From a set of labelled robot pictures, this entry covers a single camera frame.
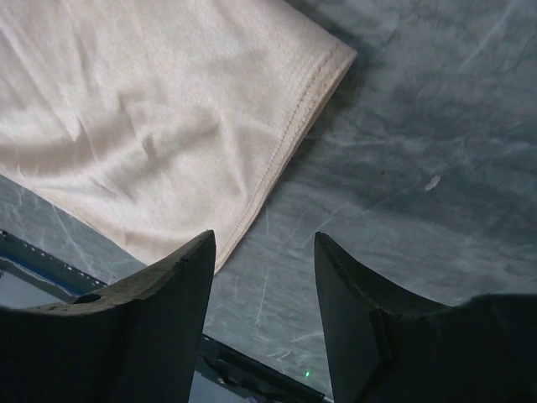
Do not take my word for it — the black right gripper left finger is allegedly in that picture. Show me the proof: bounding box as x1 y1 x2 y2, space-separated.
1 230 216 402

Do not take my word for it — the peach satin napkin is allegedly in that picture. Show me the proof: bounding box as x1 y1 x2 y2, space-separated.
1 1 357 268

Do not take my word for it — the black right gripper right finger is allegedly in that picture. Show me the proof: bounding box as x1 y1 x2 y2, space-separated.
314 233 536 402

